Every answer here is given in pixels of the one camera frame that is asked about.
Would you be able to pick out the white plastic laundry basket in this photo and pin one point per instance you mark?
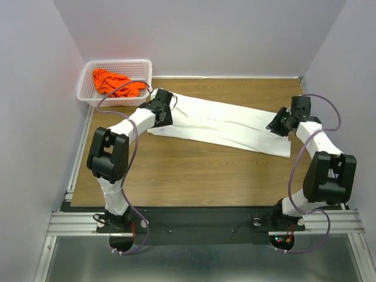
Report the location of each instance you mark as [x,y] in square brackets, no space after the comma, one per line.
[139,70]

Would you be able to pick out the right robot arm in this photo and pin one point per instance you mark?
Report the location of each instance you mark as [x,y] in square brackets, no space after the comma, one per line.
[330,175]

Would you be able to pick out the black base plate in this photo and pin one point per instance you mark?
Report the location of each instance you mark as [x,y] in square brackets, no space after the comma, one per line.
[156,226]

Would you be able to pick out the aluminium frame rail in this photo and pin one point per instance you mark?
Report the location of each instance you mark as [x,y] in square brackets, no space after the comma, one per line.
[63,224]

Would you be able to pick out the white t-shirt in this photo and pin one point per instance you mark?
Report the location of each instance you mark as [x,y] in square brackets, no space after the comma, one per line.
[223,124]

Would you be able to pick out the orange t-shirt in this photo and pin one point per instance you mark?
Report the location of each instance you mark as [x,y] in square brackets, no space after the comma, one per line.
[116,85]

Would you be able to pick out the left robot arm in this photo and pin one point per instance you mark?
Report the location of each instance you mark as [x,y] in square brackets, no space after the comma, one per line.
[109,159]

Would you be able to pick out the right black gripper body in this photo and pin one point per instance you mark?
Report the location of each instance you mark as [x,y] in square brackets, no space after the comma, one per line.
[292,114]

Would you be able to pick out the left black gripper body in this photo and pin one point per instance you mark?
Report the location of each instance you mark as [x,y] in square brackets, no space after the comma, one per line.
[167,119]

